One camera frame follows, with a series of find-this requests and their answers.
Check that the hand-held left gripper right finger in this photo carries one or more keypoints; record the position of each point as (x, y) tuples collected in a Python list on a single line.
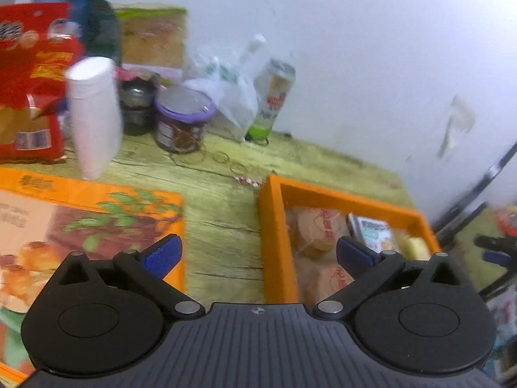
[(351, 256)]

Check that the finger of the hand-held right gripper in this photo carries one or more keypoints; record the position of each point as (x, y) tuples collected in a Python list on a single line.
[(494, 257), (496, 243)]

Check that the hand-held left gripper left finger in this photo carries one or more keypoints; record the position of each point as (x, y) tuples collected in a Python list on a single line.
[(163, 256)]

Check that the walnut crisp biscuit packet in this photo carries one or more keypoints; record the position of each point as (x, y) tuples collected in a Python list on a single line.
[(375, 230)]

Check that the round cake clear packet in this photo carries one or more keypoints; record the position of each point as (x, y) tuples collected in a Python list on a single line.
[(319, 279), (319, 226)]

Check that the yellow sandwich biscuit packet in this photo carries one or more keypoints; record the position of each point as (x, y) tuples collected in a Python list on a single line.
[(416, 246)]

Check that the orange cardboard box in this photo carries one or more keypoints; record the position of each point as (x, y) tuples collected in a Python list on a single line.
[(274, 230)]

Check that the orange printed box lid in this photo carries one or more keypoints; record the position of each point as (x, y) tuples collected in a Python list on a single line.
[(80, 210)]

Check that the wooden desktop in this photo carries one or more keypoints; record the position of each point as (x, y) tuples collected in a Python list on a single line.
[(226, 210)]

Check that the red orange packet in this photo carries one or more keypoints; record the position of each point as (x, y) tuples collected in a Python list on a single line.
[(507, 218)]

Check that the plain black bar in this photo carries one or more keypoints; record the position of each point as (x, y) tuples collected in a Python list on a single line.
[(460, 222)]

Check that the black printed bar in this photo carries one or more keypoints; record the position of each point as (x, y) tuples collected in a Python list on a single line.
[(494, 169)]

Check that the large tan rubber band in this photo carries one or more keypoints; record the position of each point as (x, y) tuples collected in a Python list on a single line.
[(190, 164)]

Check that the purple lid food can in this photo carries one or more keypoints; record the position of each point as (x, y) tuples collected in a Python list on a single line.
[(181, 129)]

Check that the stack of white cups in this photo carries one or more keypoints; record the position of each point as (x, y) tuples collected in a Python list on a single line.
[(95, 129)]

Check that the white plastic bag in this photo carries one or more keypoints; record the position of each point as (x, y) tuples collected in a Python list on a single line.
[(238, 109)]

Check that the green white beer can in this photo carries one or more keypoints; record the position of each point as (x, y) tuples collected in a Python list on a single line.
[(270, 101)]

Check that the pink white box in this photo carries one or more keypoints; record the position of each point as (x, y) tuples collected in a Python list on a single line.
[(169, 73)]

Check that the clear green print plastic bag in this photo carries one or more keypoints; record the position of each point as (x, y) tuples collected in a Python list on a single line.
[(218, 70)]

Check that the red snack bag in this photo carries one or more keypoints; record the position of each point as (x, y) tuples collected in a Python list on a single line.
[(24, 89)]

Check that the wood pattern board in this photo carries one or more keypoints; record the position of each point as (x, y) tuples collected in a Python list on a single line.
[(153, 36)]

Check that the blue cap water bottle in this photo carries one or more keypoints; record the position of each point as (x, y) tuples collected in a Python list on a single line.
[(97, 28)]

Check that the peeling wall tape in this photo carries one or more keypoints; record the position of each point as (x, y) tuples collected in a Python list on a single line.
[(460, 117)]

